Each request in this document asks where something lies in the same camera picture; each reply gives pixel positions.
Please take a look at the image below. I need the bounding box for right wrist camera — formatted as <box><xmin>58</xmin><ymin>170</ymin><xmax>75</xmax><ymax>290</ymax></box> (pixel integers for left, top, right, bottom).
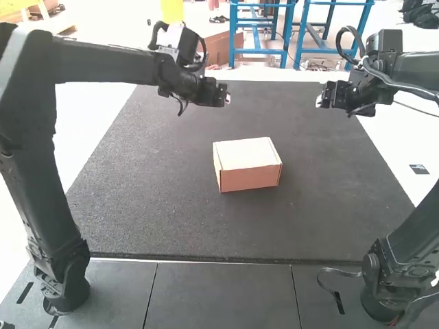
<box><xmin>364</xmin><ymin>28</ymin><xmax>404</xmax><ymax>54</ymax></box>

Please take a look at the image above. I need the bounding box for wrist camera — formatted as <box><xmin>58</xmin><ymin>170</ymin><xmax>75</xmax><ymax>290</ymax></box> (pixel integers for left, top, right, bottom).
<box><xmin>364</xmin><ymin>28</ymin><xmax>404</xmax><ymax>54</ymax></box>
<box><xmin>156</xmin><ymin>23</ymin><xmax>202</xmax><ymax>66</ymax></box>

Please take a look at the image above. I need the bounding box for black bag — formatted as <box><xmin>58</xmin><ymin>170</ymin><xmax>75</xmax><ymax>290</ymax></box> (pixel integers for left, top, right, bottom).
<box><xmin>400</xmin><ymin>0</ymin><xmax>439</xmax><ymax>30</ymax></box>

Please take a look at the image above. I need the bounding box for black mat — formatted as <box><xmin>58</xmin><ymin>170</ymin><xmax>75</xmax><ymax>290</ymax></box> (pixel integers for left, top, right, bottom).
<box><xmin>64</xmin><ymin>80</ymin><xmax>418</xmax><ymax>263</ymax></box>

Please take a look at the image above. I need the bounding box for large brown carton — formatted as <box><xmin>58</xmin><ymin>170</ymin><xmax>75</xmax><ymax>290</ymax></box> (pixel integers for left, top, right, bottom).
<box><xmin>204</xmin><ymin>29</ymin><xmax>245</xmax><ymax>66</ymax></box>

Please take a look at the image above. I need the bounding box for blue metal frame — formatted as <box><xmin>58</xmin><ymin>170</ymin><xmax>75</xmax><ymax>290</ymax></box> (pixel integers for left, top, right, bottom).
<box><xmin>294</xmin><ymin>0</ymin><xmax>373</xmax><ymax>71</ymax></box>
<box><xmin>228</xmin><ymin>0</ymin><xmax>295</xmax><ymax>69</ymax></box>

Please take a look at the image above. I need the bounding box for cardboard box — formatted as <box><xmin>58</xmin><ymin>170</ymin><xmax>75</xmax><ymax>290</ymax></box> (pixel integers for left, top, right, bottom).
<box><xmin>212</xmin><ymin>136</ymin><xmax>283</xmax><ymax>194</ymax></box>

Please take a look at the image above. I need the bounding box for dark base panel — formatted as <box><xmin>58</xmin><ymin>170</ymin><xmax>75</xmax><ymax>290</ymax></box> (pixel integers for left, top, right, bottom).
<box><xmin>0</xmin><ymin>258</ymin><xmax>158</xmax><ymax>329</ymax></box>
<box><xmin>143</xmin><ymin>262</ymin><xmax>302</xmax><ymax>329</ymax></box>
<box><xmin>291</xmin><ymin>264</ymin><xmax>439</xmax><ymax>329</ymax></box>

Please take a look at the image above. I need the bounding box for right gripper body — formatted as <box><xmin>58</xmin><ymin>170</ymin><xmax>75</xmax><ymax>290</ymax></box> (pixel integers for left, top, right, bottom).
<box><xmin>321</xmin><ymin>80</ymin><xmax>351</xmax><ymax>110</ymax></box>

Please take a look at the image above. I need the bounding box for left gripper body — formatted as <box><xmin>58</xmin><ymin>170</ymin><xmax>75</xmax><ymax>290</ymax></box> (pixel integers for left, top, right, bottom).
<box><xmin>197</xmin><ymin>77</ymin><xmax>228</xmax><ymax>108</ymax></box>

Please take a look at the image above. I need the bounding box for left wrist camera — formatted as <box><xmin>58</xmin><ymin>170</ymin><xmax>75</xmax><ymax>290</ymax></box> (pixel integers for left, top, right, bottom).
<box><xmin>156</xmin><ymin>23</ymin><xmax>202</xmax><ymax>66</ymax></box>

